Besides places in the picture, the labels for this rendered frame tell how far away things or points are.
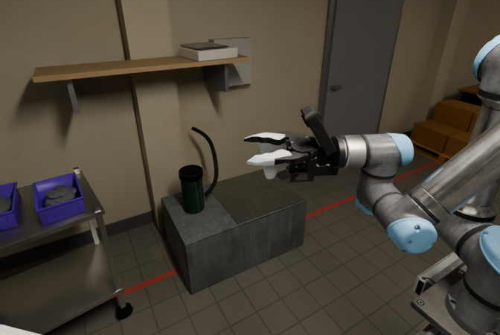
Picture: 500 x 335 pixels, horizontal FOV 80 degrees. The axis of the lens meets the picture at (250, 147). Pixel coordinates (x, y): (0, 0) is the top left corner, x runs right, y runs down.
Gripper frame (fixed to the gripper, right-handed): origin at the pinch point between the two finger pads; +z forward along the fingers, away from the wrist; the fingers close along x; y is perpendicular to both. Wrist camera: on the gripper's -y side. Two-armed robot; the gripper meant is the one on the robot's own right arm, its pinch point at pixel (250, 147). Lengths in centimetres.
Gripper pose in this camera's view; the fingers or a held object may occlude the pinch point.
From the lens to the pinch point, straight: 63.9
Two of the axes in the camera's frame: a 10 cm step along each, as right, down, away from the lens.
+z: -10.0, 0.4, -0.7
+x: -0.8, -5.5, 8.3
